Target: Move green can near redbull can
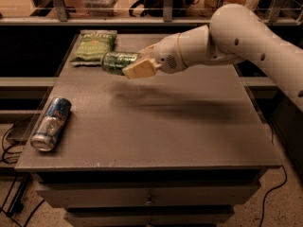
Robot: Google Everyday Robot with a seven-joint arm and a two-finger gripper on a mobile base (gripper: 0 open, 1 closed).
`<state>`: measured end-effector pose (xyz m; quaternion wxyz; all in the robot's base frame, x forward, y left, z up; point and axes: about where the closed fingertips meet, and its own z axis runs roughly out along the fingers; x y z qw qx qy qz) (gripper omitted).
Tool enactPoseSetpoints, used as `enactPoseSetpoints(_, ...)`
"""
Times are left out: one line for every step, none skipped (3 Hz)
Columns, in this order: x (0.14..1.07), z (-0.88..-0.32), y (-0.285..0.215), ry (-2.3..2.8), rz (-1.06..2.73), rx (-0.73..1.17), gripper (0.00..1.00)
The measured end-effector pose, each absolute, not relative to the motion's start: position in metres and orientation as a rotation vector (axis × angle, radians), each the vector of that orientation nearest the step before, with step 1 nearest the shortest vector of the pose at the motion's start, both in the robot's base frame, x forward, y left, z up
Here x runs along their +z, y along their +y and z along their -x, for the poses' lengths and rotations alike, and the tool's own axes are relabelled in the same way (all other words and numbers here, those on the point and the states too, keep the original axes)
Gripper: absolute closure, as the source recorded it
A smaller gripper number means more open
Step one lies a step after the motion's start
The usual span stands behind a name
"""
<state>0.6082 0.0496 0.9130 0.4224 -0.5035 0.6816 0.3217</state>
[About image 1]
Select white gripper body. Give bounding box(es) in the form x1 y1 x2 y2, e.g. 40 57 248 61
152 33 187 74

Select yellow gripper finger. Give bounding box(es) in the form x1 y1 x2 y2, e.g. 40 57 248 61
138 44 156 59
122 58 161 79

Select green chip bag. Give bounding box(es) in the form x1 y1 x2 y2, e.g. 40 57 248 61
70 30 117 65

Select black bag on shelf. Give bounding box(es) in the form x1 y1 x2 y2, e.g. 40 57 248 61
129 0 198 17

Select black floor cable right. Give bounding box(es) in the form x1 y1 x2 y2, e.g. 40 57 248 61
258 164 288 227

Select metal shelf rail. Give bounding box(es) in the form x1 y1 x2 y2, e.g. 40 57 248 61
0 0 303 26

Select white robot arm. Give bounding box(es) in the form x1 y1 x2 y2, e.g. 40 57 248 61
123 4 303 110

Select green soda can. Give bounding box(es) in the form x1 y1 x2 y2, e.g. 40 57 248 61
100 51 139 76

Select blue silver redbull can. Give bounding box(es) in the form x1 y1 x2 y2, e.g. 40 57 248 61
30 97 71 151

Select grey drawer cabinet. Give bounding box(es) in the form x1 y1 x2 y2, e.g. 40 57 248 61
17 64 280 227

